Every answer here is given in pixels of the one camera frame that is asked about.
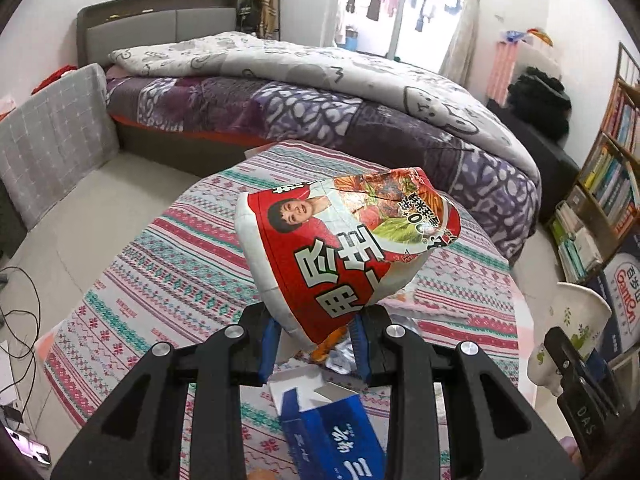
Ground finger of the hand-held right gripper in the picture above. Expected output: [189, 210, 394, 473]
[544, 327, 603, 468]
[586, 348, 623, 418]

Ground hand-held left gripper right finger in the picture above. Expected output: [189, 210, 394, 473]
[350, 307, 583, 480]

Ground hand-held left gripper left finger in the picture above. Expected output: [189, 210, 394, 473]
[50, 304, 283, 480]

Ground silver foil wrapper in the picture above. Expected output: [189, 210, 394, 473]
[322, 337, 363, 378]

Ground orange peel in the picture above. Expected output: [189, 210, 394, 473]
[310, 327, 351, 363]

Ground white leaf-print bin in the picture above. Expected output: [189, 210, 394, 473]
[529, 281, 613, 401]

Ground blue and white carton box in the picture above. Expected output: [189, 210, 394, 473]
[269, 364, 387, 480]

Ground red white snack bag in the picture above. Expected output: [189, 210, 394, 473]
[235, 167, 462, 346]

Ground blue and white printed carton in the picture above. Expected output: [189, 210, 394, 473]
[587, 232, 640, 366]

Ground striped patterned tablecloth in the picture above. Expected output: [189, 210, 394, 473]
[35, 140, 521, 480]

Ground wooden bookshelf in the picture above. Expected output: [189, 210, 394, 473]
[545, 42, 640, 286]

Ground rows of shelved books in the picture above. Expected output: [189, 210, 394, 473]
[550, 75, 640, 281]

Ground black bench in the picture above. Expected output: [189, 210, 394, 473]
[487, 100, 581, 191]

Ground orange bed sheet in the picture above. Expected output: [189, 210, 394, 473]
[110, 112, 271, 148]

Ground purple patterned bedspread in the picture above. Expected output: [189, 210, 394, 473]
[105, 75, 543, 266]

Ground black clothes pile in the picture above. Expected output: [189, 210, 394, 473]
[507, 66, 572, 136]

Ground white cat-print quilt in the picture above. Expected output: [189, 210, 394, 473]
[107, 31, 543, 181]

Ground grey checked cushion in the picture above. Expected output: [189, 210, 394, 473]
[0, 63, 121, 231]

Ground pink checked cloth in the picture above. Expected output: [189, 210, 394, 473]
[487, 42, 521, 106]

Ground cream curtain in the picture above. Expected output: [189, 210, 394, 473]
[440, 0, 488, 88]

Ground black bag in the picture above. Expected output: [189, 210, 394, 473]
[235, 0, 261, 36]

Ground grey upholstered bed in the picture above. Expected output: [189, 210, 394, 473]
[77, 0, 543, 266]

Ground red cloth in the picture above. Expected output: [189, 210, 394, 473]
[32, 63, 76, 95]

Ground row of hanging clothes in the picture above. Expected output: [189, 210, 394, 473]
[342, 0, 466, 35]

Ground black cable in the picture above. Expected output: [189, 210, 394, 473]
[0, 265, 43, 401]

